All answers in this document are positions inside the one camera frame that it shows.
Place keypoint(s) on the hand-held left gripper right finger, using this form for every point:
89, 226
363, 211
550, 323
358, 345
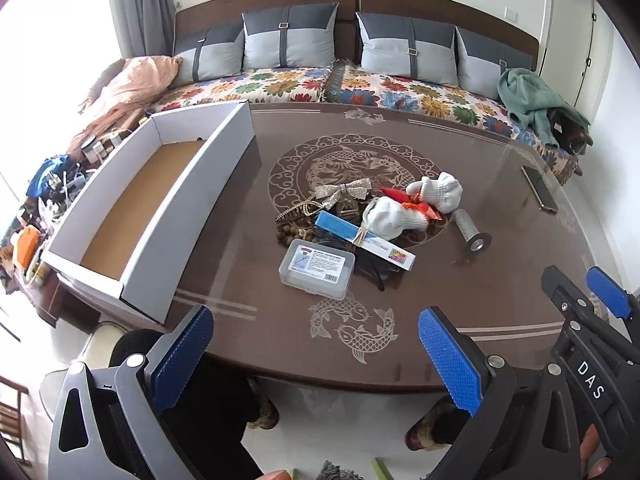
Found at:
450, 360

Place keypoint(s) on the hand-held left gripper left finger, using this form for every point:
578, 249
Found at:
184, 355

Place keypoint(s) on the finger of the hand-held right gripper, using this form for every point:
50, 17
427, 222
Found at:
607, 291
565, 290

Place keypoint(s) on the metal roller with black disc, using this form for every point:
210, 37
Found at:
470, 230

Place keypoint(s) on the white knit glove orange cuff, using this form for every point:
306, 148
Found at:
390, 217
442, 191

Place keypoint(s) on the clear plastic case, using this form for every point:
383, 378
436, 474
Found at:
317, 270

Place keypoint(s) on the white cardboard box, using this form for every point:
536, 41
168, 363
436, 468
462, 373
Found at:
150, 190

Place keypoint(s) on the blue white long pack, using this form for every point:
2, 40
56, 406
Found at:
340, 222

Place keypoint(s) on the sparkly bow hair clip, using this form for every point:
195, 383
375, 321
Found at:
350, 191

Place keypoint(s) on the person's right hand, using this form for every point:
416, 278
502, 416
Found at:
594, 452

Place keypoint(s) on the person's black pants leg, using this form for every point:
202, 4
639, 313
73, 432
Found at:
220, 410

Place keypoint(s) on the patterned slipper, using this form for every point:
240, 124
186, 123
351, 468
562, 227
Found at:
262, 407
430, 427

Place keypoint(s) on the smartphone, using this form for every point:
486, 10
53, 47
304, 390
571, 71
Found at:
540, 190

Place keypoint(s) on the brown side table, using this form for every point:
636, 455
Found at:
60, 295

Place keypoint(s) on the dark bag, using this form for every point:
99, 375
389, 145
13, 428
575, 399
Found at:
570, 132

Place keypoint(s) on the grey shaggy mat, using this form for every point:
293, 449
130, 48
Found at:
337, 471

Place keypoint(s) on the wooden chair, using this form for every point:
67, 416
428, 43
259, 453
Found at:
10, 420

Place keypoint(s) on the orange plastic item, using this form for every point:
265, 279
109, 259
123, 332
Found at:
26, 247

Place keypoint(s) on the green cloth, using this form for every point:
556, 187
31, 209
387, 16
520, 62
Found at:
530, 95

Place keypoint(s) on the blue cloth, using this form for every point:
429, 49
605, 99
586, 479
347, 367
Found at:
47, 172

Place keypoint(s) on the floral sofa cover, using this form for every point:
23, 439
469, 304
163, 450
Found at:
250, 87
425, 97

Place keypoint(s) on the white wardrobe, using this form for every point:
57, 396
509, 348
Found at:
575, 35

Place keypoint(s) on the pink blanket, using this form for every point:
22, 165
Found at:
130, 90

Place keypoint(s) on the brown wooden sofa backrest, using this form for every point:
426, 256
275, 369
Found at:
260, 0
450, 5

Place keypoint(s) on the grey curtain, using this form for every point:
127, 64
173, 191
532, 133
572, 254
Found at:
142, 5

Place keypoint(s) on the white wall socket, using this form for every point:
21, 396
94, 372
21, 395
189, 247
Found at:
511, 12

